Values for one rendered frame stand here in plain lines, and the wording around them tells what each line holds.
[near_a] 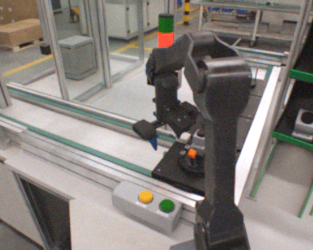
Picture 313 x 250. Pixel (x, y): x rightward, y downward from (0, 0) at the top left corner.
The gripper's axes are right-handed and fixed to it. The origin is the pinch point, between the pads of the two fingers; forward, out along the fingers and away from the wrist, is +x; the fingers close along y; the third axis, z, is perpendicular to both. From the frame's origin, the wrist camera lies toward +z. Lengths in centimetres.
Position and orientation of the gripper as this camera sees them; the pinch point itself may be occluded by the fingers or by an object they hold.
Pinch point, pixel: (167, 134)
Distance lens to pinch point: 72.1
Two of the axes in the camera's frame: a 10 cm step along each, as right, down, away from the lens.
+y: 8.0, -3.7, 4.8
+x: 0.4, 8.2, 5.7
